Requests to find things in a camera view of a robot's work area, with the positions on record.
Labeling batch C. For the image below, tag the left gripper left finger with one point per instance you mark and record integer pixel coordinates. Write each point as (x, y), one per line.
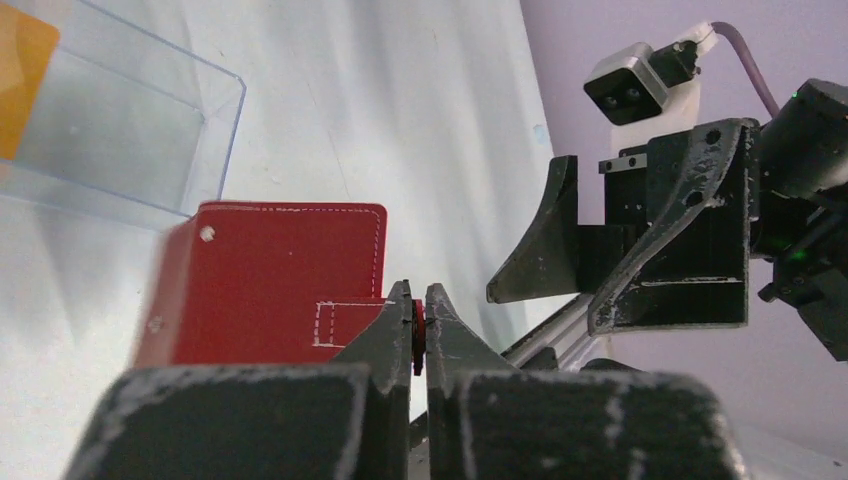
(344, 419)

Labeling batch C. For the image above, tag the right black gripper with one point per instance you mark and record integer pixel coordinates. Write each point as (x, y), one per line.
(682, 212)

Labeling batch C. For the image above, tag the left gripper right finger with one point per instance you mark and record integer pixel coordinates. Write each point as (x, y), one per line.
(490, 420)

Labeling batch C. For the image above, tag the red leather card holder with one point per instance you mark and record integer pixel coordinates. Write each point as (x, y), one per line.
(264, 283)

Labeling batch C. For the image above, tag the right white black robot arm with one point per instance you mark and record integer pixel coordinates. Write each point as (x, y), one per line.
(686, 212)

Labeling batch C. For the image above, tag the orange credit card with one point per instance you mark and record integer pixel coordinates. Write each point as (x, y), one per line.
(27, 44)

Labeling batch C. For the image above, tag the aluminium front rail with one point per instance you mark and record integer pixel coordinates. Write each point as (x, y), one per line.
(560, 342)

